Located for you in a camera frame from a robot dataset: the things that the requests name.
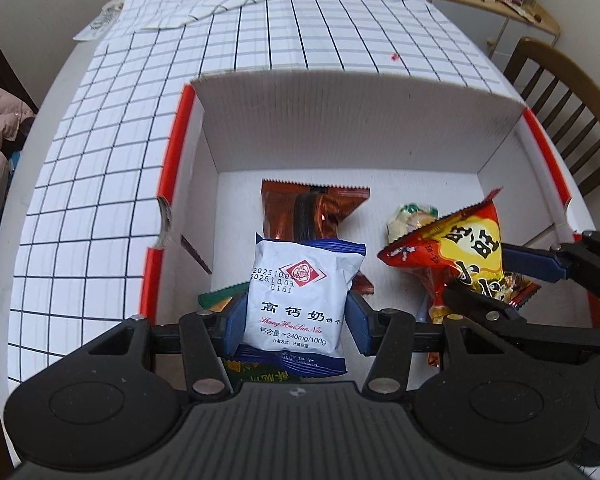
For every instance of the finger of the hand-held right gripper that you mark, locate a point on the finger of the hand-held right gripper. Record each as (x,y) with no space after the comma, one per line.
(485,307)
(535,262)

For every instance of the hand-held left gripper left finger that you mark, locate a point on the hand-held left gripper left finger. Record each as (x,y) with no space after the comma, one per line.
(236,325)

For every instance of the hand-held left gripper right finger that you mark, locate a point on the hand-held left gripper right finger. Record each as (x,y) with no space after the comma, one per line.
(362,325)

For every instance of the green snack packet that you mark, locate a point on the green snack packet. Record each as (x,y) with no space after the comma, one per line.
(260,372)

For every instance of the blue white cookie packet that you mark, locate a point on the blue white cookie packet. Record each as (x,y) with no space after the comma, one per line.
(295,305)

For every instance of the red yellow snack packet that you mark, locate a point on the red yellow snack packet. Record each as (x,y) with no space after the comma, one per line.
(470,245)

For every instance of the green orange candy packet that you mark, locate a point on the green orange candy packet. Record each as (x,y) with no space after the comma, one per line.
(407,222)

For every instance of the brown snack packet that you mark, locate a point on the brown snack packet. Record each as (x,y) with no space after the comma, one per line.
(320,210)

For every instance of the red cardboard box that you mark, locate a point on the red cardboard box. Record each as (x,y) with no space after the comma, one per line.
(340,120)

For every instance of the brown wooden chair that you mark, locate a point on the brown wooden chair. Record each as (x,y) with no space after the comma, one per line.
(570,67)

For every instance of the white checked tablecloth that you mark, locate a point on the white checked tablecloth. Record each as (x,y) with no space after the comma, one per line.
(105,135)

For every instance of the wooden side cabinet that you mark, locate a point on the wooden side cabinet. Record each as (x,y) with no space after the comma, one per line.
(460,17)

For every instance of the clear plastic packet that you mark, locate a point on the clear plastic packet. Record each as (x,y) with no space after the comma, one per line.
(102,20)

